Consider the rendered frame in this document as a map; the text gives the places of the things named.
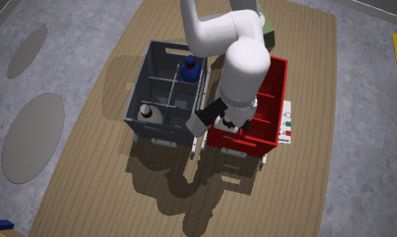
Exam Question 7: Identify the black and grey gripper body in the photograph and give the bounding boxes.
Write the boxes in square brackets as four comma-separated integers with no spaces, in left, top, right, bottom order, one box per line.
[215,81,256,128]

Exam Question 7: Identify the white paper pick list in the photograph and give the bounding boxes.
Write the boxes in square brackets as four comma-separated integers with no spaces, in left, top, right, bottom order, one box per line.
[278,100,291,144]

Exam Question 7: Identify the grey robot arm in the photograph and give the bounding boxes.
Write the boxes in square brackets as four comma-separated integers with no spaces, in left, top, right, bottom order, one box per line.
[180,0,271,138]

